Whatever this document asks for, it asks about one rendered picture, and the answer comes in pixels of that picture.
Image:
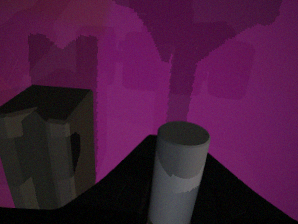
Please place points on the grey cylinder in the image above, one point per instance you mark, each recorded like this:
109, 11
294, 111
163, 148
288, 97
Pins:
182, 148

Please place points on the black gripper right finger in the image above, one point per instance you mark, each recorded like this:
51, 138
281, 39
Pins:
223, 199

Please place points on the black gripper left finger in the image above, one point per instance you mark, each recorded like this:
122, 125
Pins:
122, 197

